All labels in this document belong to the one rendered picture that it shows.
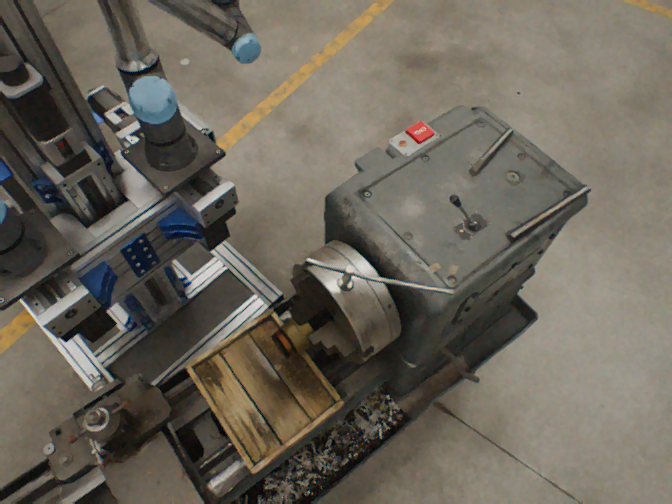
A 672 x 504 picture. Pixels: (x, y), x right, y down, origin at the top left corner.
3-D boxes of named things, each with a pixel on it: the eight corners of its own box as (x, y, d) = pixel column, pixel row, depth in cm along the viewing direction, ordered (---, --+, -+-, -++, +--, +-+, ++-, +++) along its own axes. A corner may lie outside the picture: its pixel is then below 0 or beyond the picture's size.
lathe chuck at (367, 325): (315, 275, 156) (321, 226, 128) (380, 357, 147) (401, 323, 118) (291, 291, 153) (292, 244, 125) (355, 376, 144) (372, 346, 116)
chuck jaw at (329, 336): (341, 311, 132) (371, 343, 126) (343, 321, 136) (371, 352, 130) (307, 335, 128) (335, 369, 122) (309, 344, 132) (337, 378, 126)
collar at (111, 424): (111, 397, 118) (106, 394, 116) (126, 426, 115) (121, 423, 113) (78, 419, 116) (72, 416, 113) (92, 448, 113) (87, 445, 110)
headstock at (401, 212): (447, 174, 187) (473, 91, 154) (547, 264, 168) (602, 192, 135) (317, 258, 168) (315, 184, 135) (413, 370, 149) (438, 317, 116)
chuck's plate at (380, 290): (324, 269, 157) (332, 219, 129) (389, 350, 148) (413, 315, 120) (315, 275, 156) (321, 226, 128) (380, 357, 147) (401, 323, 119)
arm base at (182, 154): (136, 151, 151) (125, 127, 143) (177, 125, 157) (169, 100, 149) (167, 179, 146) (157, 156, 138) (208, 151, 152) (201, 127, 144)
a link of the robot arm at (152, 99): (147, 149, 139) (131, 111, 128) (136, 116, 145) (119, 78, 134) (190, 135, 142) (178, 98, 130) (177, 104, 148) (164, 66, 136)
